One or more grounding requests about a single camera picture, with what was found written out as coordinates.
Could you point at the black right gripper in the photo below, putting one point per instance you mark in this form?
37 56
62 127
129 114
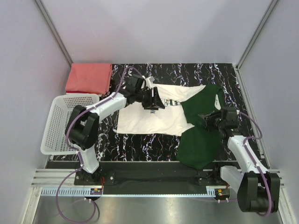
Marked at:
210 116

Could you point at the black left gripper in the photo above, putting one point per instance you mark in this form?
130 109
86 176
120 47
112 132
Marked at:
154 103

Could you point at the white and green raglan t-shirt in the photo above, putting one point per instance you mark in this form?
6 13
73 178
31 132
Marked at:
181 117

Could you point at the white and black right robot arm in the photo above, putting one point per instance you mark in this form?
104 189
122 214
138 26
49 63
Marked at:
257 188

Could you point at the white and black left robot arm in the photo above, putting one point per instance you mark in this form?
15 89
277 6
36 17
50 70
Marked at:
82 129

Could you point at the folded white t-shirt under stack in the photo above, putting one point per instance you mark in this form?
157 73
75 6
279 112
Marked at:
70 93

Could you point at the folded pink t-shirt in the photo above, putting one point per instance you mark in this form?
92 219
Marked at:
89 78

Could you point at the right small circuit board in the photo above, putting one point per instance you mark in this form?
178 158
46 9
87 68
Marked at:
223 192

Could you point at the small circuit board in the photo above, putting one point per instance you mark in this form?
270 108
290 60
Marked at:
96 191
223 192

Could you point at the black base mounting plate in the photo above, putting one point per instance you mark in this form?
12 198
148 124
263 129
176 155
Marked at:
151 178

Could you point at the white perforated plastic basket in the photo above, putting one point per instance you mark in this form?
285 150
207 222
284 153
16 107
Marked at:
54 142

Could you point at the left small circuit board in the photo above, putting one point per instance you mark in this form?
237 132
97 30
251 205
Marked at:
96 191

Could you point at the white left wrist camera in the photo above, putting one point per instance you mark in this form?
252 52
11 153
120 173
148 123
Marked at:
149 81

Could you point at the slotted aluminium front rail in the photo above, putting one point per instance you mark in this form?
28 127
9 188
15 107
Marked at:
61 182

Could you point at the left aluminium frame post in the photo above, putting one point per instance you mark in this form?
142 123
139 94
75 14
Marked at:
47 18

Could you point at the aluminium frame post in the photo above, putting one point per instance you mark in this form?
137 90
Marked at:
47 18
271 7

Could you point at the right aluminium frame post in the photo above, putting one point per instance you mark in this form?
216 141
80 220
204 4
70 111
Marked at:
271 7

